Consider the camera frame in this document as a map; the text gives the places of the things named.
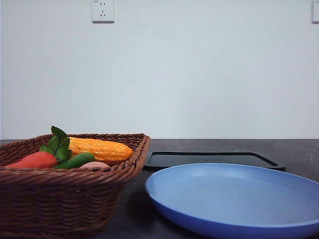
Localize brown egg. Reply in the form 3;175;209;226
80;161;112;169

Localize blue plate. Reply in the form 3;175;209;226
145;162;319;239

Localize brown wicker basket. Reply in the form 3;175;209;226
0;133;151;239

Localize black tray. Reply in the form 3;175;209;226
143;151;285;172

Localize yellow toy corn cob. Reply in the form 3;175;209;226
69;137;135;161

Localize green toy pepper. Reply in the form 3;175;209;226
56;152;96;169

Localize red toy carrot with leaves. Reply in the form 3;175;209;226
5;126;72;169

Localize white wall socket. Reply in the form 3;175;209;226
92;0;115;24

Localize white wall plate right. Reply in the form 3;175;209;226
311;0;319;24

